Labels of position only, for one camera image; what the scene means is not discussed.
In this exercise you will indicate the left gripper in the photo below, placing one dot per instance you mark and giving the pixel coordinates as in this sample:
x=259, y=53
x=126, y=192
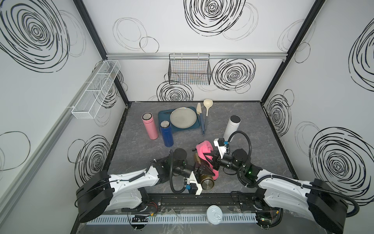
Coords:
x=202, y=171

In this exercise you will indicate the blue thermos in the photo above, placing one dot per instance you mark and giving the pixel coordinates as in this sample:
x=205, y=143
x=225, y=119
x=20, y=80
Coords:
x=166, y=132

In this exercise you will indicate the black wire basket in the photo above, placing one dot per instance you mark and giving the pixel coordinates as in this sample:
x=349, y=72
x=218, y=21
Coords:
x=189, y=71

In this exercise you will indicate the white thermos black lid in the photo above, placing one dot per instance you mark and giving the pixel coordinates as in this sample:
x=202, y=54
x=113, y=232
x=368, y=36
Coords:
x=232, y=126

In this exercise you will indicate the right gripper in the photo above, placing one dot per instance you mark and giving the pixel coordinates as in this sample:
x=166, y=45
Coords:
x=216, y=160

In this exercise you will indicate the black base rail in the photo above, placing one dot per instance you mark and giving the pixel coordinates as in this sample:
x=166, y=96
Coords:
x=245, y=201

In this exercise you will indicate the grey round plate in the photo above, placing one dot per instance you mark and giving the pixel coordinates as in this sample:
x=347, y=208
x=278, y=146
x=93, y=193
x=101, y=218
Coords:
x=183, y=117

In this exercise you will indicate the white slotted cable duct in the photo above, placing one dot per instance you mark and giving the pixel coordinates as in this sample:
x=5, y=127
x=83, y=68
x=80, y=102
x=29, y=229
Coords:
x=171, y=219

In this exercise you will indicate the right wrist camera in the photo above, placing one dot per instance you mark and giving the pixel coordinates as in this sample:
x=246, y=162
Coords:
x=223, y=146

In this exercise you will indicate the white round cap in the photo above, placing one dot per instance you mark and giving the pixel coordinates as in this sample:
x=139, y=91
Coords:
x=214, y=215

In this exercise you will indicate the gold thermos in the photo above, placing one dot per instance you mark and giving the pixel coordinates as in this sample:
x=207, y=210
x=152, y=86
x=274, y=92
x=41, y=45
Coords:
x=207, y=182

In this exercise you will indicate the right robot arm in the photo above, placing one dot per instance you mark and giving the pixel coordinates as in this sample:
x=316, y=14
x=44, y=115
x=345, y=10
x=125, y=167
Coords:
x=314, y=200

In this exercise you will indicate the cream ladle grey handle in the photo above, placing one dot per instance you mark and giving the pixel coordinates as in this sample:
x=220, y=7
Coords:
x=208, y=103

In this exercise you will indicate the pink microfiber cloth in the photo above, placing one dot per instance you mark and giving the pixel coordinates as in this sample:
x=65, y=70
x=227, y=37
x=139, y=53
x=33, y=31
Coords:
x=204, y=149

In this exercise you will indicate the white wire rack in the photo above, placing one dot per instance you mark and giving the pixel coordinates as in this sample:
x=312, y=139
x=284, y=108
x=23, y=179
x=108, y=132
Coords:
x=97, y=89

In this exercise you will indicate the cream spatula blue handle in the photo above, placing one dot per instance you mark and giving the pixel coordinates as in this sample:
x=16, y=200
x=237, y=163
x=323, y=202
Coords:
x=200, y=114

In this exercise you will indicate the teal plastic tray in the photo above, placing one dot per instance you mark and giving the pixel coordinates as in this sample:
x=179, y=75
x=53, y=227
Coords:
x=165, y=116

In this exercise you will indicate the pink thermos steel lid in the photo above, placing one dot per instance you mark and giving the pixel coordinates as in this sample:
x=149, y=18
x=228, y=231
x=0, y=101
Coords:
x=150, y=125

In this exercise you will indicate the aluminium wall rail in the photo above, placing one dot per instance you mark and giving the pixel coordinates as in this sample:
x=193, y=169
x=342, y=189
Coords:
x=217, y=55

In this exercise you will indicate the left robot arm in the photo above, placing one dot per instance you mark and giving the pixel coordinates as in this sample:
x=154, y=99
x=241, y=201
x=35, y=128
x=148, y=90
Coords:
x=104, y=192

